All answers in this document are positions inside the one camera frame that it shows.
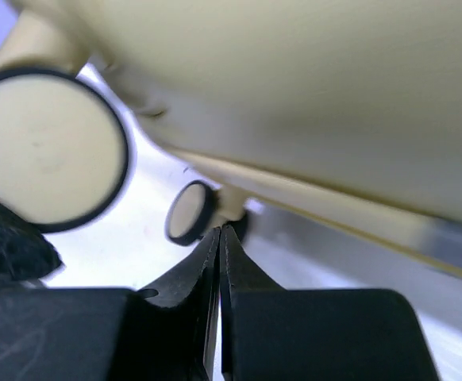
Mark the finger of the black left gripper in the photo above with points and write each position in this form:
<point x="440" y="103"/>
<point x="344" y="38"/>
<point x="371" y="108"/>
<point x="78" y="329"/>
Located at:
<point x="25" y="255"/>

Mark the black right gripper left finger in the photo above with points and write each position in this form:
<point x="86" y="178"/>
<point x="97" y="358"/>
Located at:
<point x="164" y="331"/>

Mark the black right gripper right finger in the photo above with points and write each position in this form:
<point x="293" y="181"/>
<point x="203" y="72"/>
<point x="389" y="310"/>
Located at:
<point x="272" y="333"/>

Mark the yellow hard-shell suitcase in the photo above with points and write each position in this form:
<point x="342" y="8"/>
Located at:
<point x="348" y="112"/>

